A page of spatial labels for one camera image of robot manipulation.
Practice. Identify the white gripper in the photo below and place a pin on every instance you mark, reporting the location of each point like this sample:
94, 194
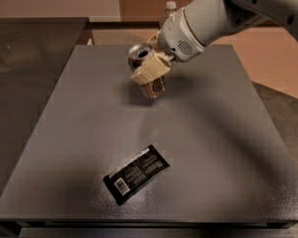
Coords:
176, 37

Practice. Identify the black snack packet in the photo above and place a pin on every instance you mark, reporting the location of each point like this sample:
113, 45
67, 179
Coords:
131, 177

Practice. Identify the clear plastic water bottle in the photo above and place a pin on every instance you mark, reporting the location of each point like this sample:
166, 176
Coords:
170, 8

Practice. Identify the orange soda can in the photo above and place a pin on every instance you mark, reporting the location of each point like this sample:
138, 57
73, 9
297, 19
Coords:
148, 70

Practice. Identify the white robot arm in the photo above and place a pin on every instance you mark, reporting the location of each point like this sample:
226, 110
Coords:
210, 20

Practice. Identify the dark side table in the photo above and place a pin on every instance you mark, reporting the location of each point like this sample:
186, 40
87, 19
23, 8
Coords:
33, 54

